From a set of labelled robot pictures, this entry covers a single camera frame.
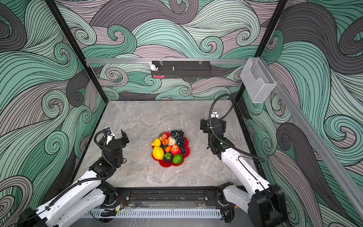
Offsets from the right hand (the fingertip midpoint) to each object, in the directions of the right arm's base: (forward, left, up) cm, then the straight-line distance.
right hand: (210, 119), depth 80 cm
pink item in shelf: (+26, +31, +12) cm, 42 cm away
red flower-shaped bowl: (-20, +26, -18) cm, 37 cm away
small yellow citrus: (-7, +33, -15) cm, 37 cm away
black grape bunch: (-5, +18, -14) cm, 23 cm away
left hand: (-8, +55, -1) cm, 56 cm away
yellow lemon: (-13, +31, -15) cm, 37 cm away
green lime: (-17, +20, -16) cm, 30 cm away
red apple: (-11, +21, -16) cm, 29 cm away
